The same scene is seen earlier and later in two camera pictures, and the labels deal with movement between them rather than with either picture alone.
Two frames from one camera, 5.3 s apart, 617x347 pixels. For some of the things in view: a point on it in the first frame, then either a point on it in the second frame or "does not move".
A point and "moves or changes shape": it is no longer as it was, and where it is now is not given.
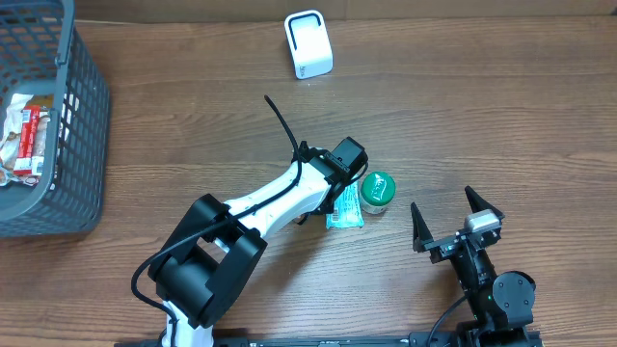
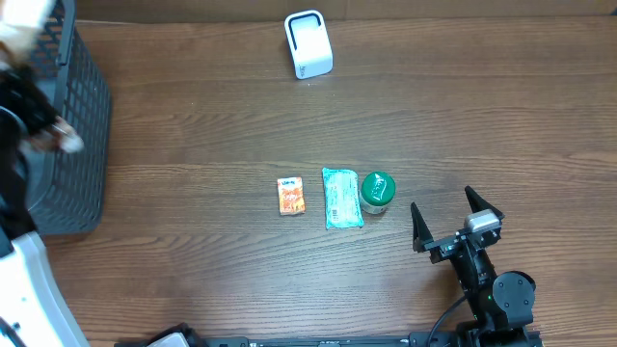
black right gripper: x=442 y=247 does not move
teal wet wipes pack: x=347 y=209 does not move
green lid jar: x=377 y=191 does not move
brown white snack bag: x=10 y=140 moves or changes shape
